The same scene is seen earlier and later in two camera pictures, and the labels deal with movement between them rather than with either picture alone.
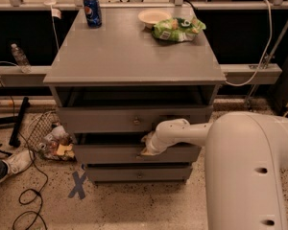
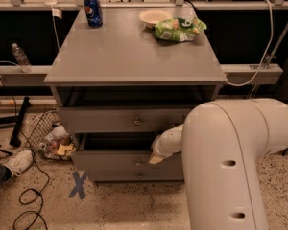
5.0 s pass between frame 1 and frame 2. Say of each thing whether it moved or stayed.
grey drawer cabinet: stayed
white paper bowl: stayed
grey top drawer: stayed
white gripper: moved
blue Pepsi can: stayed
